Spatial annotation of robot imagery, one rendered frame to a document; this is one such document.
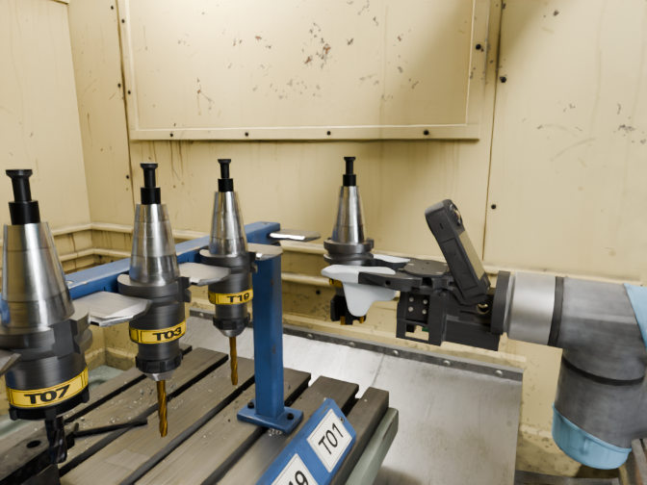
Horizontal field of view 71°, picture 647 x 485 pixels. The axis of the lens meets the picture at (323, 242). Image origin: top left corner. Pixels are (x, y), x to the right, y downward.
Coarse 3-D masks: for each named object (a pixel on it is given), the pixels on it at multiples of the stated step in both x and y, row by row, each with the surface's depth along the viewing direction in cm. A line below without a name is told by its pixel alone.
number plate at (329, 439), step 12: (324, 420) 66; (336, 420) 67; (312, 432) 63; (324, 432) 64; (336, 432) 66; (312, 444) 61; (324, 444) 63; (336, 444) 64; (348, 444) 66; (324, 456) 61; (336, 456) 63
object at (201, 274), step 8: (184, 264) 49; (192, 264) 49; (200, 264) 49; (192, 272) 46; (200, 272) 46; (208, 272) 46; (216, 272) 46; (224, 272) 46; (192, 280) 44; (200, 280) 44; (208, 280) 44; (216, 280) 45
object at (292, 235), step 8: (272, 232) 67; (280, 232) 67; (288, 232) 67; (296, 232) 67; (304, 232) 67; (312, 232) 67; (280, 240) 65; (288, 240) 64; (296, 240) 64; (304, 240) 63; (312, 240) 64
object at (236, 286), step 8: (224, 280) 50; (232, 280) 50; (240, 280) 50; (248, 280) 51; (208, 288) 51; (216, 288) 50; (224, 288) 50; (232, 288) 50; (240, 288) 50; (248, 288) 52; (216, 304) 51; (224, 304) 50; (232, 304) 50; (240, 304) 51
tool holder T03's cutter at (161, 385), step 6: (156, 384) 44; (162, 384) 44; (162, 390) 44; (162, 396) 44; (162, 402) 44; (162, 408) 44; (162, 414) 45; (162, 420) 45; (162, 426) 45; (162, 432) 45
